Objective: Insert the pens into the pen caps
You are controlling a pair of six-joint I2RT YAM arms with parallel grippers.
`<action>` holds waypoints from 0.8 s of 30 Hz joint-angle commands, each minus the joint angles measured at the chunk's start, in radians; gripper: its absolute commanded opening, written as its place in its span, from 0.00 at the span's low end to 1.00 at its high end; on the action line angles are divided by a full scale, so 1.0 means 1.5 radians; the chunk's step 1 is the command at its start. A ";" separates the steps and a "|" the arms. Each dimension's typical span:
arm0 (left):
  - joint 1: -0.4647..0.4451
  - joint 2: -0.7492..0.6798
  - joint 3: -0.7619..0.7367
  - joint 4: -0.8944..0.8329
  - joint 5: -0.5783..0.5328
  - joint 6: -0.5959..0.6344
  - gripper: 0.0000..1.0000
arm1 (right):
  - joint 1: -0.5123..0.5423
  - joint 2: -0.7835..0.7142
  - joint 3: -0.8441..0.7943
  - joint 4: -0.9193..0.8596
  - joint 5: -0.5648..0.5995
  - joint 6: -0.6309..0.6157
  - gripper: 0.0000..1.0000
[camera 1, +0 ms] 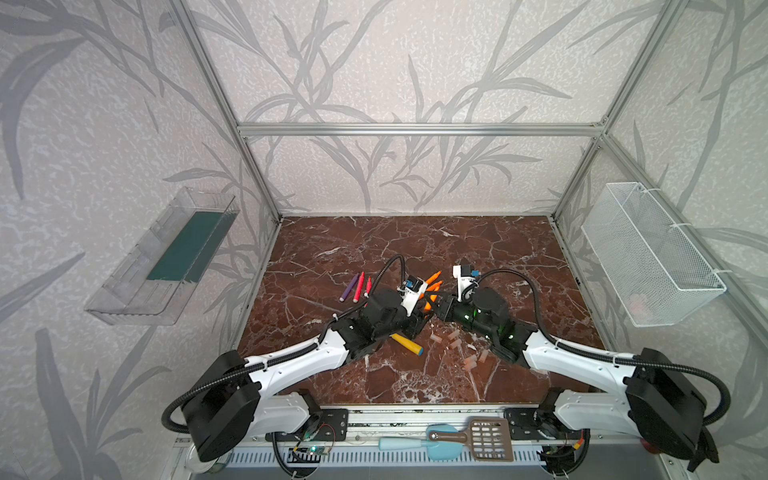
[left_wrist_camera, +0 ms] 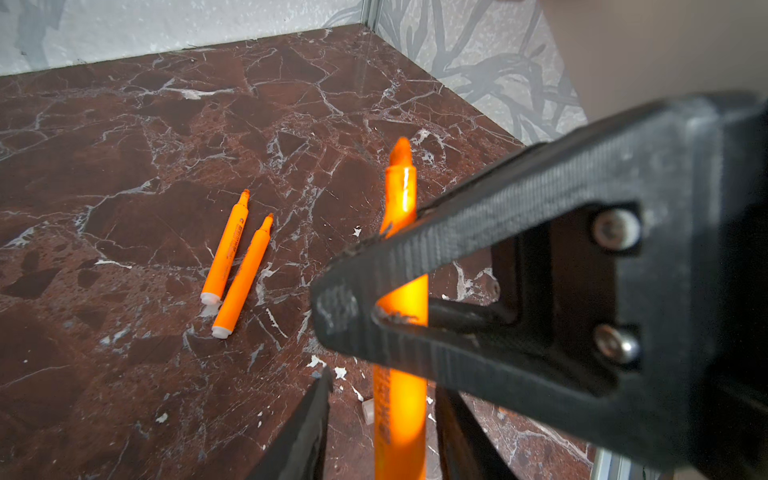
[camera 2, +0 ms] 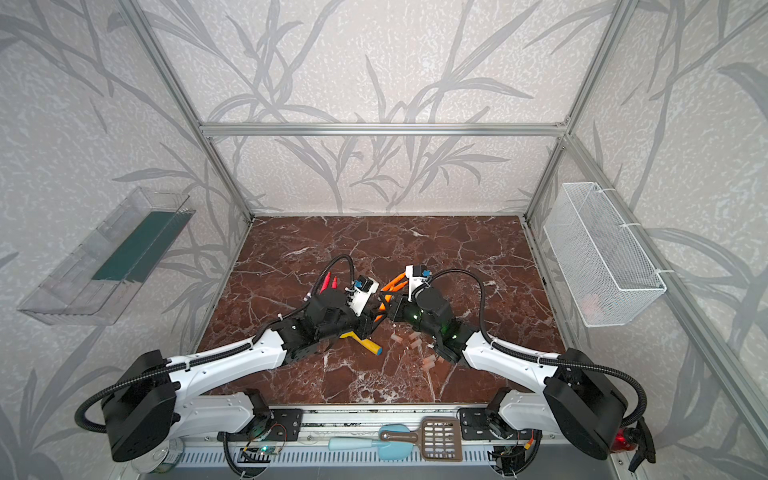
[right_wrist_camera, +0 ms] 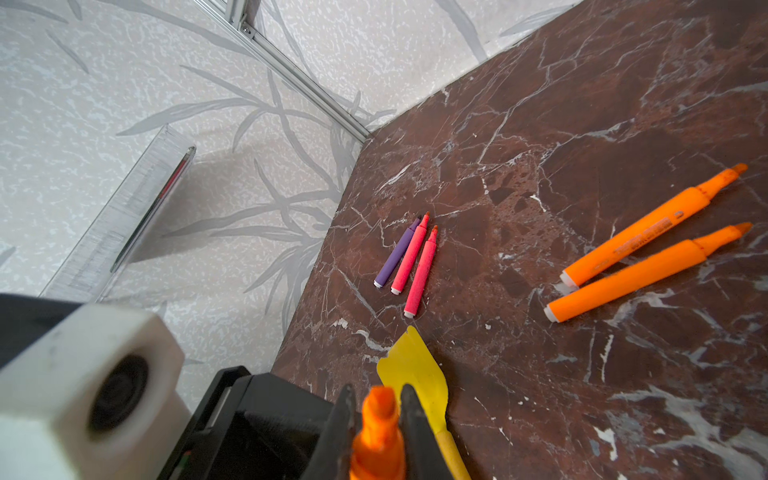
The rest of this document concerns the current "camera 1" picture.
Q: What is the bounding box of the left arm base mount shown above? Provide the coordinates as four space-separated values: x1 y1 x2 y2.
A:
277 409 349 443

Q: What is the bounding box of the purple marker pen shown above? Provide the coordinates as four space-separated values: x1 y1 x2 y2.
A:
339 273 360 302

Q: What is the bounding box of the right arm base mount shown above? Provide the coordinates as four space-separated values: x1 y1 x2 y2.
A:
504 406 581 443

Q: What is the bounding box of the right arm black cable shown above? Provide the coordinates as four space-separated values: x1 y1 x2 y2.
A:
476 267 733 428

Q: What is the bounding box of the white wire mesh basket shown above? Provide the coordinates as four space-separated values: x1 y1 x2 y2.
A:
582 182 727 328

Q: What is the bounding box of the small circuit board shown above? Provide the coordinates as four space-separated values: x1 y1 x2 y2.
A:
290 443 334 464

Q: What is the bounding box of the brown slotted spatula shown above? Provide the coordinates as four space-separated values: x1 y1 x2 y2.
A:
427 417 514 462

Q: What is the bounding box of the aluminium cage frame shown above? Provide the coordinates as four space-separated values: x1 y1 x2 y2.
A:
164 0 768 361

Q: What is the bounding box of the clear plastic wall tray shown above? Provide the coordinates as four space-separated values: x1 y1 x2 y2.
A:
85 187 240 326

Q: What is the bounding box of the pink marker pen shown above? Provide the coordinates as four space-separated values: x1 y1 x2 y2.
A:
353 272 365 303

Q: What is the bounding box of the light blue silicone spatula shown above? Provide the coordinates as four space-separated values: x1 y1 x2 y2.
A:
378 424 464 461

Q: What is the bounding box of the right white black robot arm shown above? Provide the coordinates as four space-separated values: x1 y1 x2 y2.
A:
429 287 719 470

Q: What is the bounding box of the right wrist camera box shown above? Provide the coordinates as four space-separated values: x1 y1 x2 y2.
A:
452 264 480 303

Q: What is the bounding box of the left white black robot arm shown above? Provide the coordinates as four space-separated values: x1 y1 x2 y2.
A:
161 288 427 462

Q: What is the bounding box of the yellow toy shovel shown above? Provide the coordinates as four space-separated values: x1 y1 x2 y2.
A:
390 334 424 356

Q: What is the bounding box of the aluminium front rail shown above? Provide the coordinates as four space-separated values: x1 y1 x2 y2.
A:
161 403 679 469

